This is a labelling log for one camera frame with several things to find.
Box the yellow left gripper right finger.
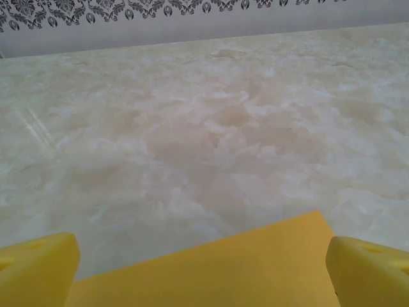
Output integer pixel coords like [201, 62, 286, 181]
[325, 235, 409, 307]

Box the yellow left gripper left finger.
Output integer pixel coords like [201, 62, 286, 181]
[0, 232, 80, 307]

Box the orange paper sheet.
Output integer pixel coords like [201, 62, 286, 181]
[65, 210, 341, 307]

